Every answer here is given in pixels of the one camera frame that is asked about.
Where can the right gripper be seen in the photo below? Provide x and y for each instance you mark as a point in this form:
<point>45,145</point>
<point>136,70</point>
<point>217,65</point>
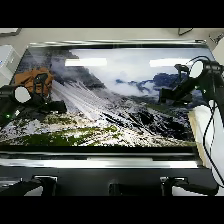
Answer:
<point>175,95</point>

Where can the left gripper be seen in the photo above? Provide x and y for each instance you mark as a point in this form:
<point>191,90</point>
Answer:
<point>57,106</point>

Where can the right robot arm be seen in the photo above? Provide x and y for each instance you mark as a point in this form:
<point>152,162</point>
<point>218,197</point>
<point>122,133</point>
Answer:
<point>196,69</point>

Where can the orange-brown garment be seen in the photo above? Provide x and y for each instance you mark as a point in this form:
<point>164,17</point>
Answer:
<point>25,78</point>

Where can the white box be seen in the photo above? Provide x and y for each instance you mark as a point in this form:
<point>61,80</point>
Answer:
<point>7,63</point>

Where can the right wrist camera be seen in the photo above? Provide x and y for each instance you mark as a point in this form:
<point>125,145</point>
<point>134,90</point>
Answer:
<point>181,70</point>

